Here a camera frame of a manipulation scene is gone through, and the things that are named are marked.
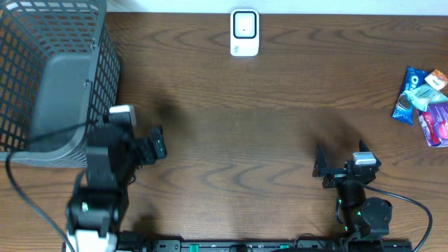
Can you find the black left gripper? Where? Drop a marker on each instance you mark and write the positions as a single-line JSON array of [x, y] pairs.
[[143, 151]]

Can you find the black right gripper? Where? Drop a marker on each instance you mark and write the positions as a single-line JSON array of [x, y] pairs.
[[336, 176]]

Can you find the blue oreo cookie pack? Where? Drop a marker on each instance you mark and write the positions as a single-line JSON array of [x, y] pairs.
[[403, 111]]

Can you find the red purple liner packet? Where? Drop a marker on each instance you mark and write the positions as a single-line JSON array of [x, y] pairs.
[[434, 124]]

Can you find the mint green wipes packet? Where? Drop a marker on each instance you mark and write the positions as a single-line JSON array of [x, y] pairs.
[[421, 97]]

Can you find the orange snack packet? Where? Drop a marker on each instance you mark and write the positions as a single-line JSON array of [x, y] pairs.
[[436, 79]]

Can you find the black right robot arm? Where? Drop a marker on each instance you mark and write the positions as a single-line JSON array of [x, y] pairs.
[[364, 217]]

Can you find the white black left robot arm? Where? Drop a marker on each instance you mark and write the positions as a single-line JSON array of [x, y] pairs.
[[100, 195]]

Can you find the white barcode scanner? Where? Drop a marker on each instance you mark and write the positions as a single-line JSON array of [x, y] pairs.
[[244, 33]]

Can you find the dark grey plastic mesh basket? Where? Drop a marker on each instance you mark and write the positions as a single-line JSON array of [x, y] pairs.
[[59, 73]]

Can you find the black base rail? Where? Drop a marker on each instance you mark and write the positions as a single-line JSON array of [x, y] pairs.
[[264, 246]]

